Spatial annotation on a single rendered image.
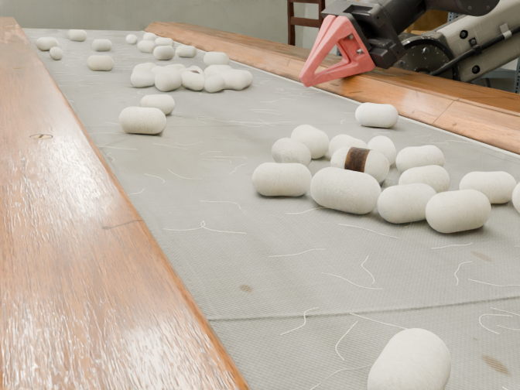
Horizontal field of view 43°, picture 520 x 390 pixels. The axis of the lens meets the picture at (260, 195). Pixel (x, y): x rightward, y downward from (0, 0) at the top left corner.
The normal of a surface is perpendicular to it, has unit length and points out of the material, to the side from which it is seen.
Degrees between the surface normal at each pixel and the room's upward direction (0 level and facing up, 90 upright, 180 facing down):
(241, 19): 90
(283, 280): 0
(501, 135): 45
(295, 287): 0
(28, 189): 0
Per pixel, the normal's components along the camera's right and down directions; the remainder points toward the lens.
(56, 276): 0.05, -0.95
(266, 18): 0.33, 0.29
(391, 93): -0.62, -0.63
